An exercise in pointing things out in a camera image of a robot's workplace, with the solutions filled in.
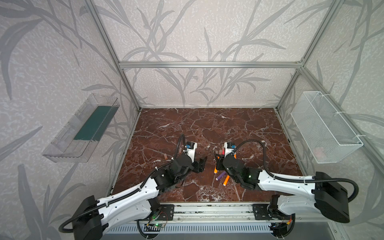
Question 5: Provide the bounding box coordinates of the purple marker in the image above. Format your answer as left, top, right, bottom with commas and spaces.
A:
216, 172, 227, 181

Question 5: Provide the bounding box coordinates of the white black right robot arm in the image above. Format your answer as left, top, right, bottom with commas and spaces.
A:
215, 154, 350, 223

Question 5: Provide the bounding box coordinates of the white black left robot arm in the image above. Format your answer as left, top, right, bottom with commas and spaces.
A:
71, 154, 207, 240

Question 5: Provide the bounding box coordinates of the horizontal aluminium crossbar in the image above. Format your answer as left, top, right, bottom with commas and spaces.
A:
119, 62, 302, 69

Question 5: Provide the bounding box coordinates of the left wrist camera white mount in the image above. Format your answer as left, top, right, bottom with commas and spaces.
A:
184, 142, 198, 163

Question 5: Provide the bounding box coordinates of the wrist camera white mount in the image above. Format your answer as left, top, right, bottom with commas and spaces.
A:
184, 142, 198, 163
223, 142, 236, 157

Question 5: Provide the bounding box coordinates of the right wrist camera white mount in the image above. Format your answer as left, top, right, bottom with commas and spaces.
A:
223, 142, 236, 157

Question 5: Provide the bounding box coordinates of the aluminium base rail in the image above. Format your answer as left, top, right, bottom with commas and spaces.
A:
86, 201, 340, 224

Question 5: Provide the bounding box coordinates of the white wire mesh basket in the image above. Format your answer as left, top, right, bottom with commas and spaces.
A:
291, 91, 364, 164

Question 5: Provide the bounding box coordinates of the black corrugated right cable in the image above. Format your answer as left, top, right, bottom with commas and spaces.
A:
232, 139, 360, 203

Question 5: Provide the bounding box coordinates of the black corrugated cable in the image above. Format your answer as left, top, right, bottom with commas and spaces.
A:
58, 134, 187, 234
232, 139, 360, 203

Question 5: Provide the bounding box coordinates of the clear plastic wall tray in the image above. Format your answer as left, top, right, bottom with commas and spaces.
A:
42, 94, 120, 163

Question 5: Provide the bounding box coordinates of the black corrugated left cable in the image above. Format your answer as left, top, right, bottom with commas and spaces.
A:
58, 134, 187, 234

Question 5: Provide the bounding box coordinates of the aluminium frame post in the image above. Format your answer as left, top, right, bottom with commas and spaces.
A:
85, 0, 142, 112

